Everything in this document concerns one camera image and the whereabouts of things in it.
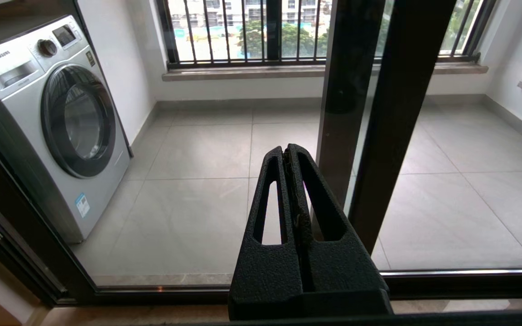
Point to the silver front-load washing machine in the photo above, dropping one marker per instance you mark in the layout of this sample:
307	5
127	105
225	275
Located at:
2	104

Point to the long black window railing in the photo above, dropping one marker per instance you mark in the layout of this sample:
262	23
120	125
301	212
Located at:
224	62

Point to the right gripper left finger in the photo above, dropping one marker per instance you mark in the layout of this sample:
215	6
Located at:
270	267

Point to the long stone window sill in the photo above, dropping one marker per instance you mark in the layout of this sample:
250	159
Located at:
243	72

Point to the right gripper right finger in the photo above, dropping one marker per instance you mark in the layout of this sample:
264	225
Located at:
342	267

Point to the black window frame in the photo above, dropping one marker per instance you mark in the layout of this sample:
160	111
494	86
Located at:
273	27

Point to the dark outer door frame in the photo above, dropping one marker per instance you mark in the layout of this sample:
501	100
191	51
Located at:
21	260

